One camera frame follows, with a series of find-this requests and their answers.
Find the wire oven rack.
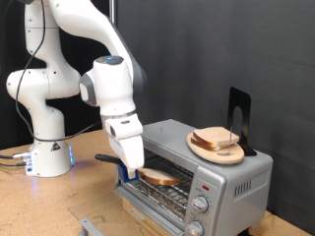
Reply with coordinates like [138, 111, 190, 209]
[126, 153, 195, 215]

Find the glass oven door with handle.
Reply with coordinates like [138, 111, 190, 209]
[67, 186, 186, 236]

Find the aluminium foil oven liner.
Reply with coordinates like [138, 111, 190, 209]
[128, 183, 185, 221]

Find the black metal bookend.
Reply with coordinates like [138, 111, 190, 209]
[226, 87, 259, 157]

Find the thin metal pin on board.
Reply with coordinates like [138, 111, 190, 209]
[227, 126, 235, 156]

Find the vertical metal pole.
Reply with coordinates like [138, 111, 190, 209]
[109, 0, 117, 25]

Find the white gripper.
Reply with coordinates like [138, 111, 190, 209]
[107, 133, 146, 181]

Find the round wooden board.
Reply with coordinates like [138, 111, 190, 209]
[186, 132, 246, 166]

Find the silver oven knob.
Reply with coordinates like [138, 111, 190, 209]
[186, 219, 206, 236]
[191, 195, 210, 214]

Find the black base cable silver plug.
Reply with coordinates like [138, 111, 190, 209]
[0, 151, 32, 160]

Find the white bread slice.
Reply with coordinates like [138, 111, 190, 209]
[192, 126, 240, 148]
[190, 137, 230, 152]
[137, 167, 182, 187]

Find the silver toaster oven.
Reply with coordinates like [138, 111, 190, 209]
[114, 118, 274, 236]

